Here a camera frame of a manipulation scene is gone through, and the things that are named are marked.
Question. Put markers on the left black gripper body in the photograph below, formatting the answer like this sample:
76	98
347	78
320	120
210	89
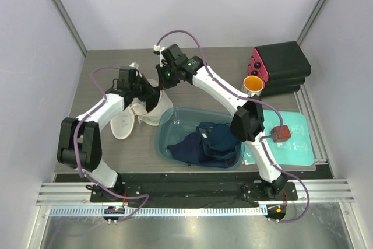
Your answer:
137	88

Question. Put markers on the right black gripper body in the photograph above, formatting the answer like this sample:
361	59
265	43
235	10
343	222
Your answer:
166	75

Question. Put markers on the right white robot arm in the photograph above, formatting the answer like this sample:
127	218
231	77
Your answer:
248	120

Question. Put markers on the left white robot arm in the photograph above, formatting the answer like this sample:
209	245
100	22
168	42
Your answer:
79	145

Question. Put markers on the teal plastic basin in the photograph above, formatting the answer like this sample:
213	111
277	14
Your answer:
176	123

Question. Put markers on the white mug orange inside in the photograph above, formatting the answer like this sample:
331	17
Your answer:
252	85

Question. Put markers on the navy blue clothes pile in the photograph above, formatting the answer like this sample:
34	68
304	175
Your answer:
211	145

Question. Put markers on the bottom black pink case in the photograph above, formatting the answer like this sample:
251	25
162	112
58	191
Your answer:
274	90

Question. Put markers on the black pink case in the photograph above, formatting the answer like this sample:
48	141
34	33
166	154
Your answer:
274	90
278	61
274	82

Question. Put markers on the top black pink case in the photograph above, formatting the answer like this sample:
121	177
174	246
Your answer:
278	61

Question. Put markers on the red brown cube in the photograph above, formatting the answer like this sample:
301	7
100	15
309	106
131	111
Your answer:
281	134

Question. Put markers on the middle black pink case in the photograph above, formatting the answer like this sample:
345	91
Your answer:
274	82

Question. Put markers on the teal silicone mat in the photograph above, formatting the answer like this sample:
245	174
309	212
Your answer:
296	151

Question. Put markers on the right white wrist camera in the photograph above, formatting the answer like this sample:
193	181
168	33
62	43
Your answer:
158	51

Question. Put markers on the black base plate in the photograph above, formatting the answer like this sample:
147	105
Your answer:
203	190

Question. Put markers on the white slotted cable duct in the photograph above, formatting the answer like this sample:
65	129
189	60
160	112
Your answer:
117	211

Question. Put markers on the aluminium frame rail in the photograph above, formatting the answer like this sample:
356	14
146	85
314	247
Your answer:
320	191

